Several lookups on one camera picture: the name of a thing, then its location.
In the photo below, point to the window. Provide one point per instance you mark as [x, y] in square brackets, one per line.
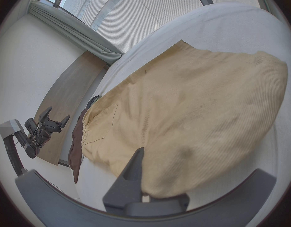
[136, 10]

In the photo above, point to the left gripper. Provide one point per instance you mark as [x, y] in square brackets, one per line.
[51, 126]

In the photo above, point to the pale green curtain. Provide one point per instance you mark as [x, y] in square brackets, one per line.
[88, 39]

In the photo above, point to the tan shorts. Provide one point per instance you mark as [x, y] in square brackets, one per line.
[188, 117]

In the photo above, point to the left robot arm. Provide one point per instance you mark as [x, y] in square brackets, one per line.
[14, 148]

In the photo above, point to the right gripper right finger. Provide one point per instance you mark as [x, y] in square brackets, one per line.
[176, 198]

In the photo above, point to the dark grey garment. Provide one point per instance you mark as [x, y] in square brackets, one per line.
[91, 102]

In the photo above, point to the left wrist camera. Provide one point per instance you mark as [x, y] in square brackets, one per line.
[31, 124]

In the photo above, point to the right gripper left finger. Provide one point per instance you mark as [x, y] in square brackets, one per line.
[129, 183]

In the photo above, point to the bed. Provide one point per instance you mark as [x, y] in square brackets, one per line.
[221, 27]

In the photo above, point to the brown shorts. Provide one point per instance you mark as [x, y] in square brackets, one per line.
[75, 150]

